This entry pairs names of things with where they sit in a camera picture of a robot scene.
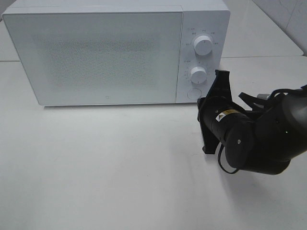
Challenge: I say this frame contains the round white door button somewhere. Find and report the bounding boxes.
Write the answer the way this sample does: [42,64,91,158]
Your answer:
[187,89,201,100]

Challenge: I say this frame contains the white timer knob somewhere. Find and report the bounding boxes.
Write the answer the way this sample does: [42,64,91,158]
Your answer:
[190,67,207,84]

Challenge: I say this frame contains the upper white power knob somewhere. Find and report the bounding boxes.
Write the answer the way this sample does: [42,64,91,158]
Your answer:
[193,35,213,56]

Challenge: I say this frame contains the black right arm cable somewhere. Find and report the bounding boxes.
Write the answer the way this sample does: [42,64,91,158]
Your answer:
[215,88,307,174]

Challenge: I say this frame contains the white microwave door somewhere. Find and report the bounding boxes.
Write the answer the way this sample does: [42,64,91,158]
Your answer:
[4,12,182,106]

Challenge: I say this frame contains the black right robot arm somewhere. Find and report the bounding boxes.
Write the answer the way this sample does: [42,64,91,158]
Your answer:
[197,70,307,175]

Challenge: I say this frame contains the white microwave oven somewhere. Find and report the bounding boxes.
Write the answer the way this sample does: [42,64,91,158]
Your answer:
[2,0,230,105]

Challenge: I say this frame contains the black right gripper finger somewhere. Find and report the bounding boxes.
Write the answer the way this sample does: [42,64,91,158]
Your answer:
[207,69,232,101]
[199,121,219,154]

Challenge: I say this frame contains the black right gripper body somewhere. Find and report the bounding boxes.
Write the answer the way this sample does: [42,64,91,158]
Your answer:
[197,97,252,144]

